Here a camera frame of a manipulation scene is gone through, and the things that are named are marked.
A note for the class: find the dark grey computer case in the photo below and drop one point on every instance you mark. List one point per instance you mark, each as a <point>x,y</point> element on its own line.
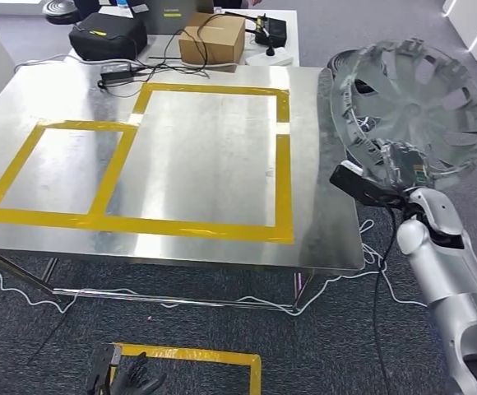
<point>173,16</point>

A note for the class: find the white desk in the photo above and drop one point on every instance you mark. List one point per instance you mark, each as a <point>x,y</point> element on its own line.
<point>290,38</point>

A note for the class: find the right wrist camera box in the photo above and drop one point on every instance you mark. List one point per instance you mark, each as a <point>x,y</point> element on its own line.
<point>358,188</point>

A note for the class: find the yellow floor tape square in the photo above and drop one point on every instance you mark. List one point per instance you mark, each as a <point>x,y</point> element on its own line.
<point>205,356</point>

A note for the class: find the brown cardboard box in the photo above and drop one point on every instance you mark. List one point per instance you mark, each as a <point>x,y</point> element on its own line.
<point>213,41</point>

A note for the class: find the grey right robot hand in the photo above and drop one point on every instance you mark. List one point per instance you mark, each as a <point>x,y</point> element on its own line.
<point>407,169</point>

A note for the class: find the black bag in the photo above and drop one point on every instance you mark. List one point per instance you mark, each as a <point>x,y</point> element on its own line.
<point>106,38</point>

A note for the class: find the black power adapter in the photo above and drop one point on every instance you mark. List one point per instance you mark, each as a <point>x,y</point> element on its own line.
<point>115,73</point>

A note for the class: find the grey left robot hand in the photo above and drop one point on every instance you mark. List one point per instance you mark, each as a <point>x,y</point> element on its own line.
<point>134,379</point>

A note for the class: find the white flat device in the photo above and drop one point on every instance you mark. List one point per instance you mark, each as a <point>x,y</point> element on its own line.
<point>279,57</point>

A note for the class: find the black round stool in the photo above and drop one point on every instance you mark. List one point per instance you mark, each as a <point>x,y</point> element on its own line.
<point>337,59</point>
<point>60,11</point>

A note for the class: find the silver wheel hubcap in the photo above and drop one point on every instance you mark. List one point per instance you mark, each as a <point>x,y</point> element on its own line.
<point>411,109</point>

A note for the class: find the steel workbench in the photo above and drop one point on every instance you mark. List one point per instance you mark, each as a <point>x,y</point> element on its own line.
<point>222,163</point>

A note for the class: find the black electronic device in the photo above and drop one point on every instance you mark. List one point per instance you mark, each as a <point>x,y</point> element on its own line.
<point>278,30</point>

